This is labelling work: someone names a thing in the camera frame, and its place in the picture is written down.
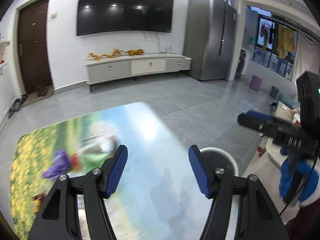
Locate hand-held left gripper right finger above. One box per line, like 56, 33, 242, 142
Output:
188, 144, 292, 240

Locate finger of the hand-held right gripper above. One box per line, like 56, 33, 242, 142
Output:
246, 110, 275, 122
237, 113, 300, 137

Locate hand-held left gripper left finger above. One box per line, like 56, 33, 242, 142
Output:
29, 144, 129, 240

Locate white round trash can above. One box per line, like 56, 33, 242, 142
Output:
200, 147, 239, 177

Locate green and white wrapper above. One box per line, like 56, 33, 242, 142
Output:
79, 135, 120, 166

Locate red wrapper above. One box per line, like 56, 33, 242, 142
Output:
70, 154, 83, 170

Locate person's right hand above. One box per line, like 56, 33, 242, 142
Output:
279, 145, 320, 203

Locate purple stool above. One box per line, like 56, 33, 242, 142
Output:
251, 75, 262, 91

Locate white hanging cloth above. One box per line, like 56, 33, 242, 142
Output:
292, 34, 320, 85

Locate dark upright bag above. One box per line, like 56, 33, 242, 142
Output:
237, 51, 247, 79

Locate yellow hanging garment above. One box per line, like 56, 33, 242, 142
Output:
277, 24, 297, 59

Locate dark hanging garments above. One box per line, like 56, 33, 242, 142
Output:
260, 23, 275, 51

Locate silver refrigerator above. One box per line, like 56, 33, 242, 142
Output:
183, 0, 237, 81

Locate grey and white television cabinet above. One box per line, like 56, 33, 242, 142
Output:
84, 53, 193, 92

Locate brown shoes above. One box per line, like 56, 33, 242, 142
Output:
35, 84, 49, 97

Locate brown door mat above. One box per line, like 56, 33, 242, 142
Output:
24, 87, 54, 105

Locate golden dragon figurine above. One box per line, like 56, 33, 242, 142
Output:
87, 49, 123, 61

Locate dark slippers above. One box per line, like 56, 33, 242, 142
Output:
9, 94, 28, 118

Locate golden tiger figurine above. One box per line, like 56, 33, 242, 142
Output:
122, 49, 145, 56

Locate dark brown door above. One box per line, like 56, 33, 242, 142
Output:
17, 0, 54, 95

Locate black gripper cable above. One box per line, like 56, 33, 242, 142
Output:
279, 160, 320, 216

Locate white television cables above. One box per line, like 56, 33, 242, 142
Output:
144, 31, 162, 53

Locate white wall cabinet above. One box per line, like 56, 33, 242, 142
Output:
0, 20, 18, 128

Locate black wall television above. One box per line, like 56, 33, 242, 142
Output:
76, 0, 175, 37

